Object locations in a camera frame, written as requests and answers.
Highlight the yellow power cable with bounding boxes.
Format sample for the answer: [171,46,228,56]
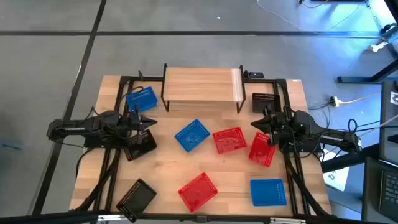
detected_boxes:
[338,91,382,105]

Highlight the black desk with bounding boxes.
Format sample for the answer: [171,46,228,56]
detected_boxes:
[320,143,398,224]

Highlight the black rig beam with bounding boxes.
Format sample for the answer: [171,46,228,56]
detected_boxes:
[0,210,398,224]

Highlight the black keyboard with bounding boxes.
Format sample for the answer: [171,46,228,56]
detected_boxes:
[379,169,398,222]

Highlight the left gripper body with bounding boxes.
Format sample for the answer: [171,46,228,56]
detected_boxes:
[124,107,143,146]

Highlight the thick grey cable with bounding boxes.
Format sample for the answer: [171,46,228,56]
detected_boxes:
[357,114,398,138]

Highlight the wooden shelf with black legs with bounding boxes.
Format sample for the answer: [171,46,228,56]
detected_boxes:
[160,63,247,114]

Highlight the black floor stand leg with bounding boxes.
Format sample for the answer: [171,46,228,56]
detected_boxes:
[337,57,398,84]

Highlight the silver beam bracket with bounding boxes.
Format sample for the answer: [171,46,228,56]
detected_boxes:
[98,213,121,222]
[269,217,306,224]

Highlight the black aluminium table frame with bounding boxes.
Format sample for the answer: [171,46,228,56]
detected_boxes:
[70,74,333,218]

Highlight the blue plastic slotted basket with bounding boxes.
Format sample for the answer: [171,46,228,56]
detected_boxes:
[126,86,159,113]
[174,119,211,153]
[249,178,288,207]

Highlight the black plastic slotted basket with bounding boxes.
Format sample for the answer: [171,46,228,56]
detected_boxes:
[116,178,157,223]
[123,128,158,162]
[251,92,281,114]

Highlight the white paper sheet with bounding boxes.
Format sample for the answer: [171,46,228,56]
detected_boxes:
[322,148,351,192]

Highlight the red plastic slotted basket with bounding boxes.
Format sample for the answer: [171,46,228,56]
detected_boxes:
[248,131,277,168]
[177,172,219,213]
[212,126,248,155]

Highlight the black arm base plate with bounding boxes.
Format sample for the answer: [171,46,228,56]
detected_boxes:
[83,136,128,149]
[279,141,324,155]

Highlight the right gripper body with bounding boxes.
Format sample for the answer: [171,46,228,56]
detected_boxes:
[264,105,285,147]

